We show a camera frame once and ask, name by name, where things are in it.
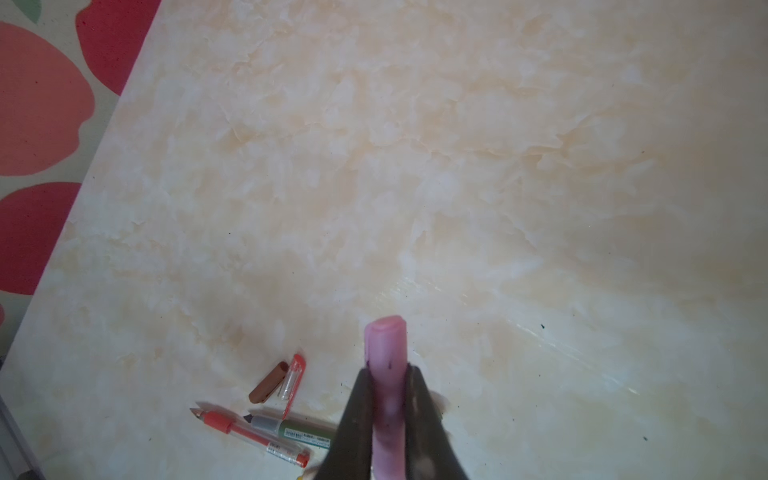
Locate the green marker pen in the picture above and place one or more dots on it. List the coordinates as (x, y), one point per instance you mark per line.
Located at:
(301, 431)

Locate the pink pen cap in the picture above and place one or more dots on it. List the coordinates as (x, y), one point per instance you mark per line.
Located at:
(386, 357)

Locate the red gel pen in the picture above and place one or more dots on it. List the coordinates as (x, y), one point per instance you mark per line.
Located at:
(290, 453)

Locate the brown pen cap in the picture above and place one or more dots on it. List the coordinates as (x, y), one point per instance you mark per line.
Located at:
(269, 384)

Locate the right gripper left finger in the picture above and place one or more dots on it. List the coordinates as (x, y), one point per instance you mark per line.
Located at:
(350, 454)

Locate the clear red pen cap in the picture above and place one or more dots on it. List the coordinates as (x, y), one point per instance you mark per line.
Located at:
(291, 383)

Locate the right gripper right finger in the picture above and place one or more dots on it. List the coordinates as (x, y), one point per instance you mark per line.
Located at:
(428, 452)

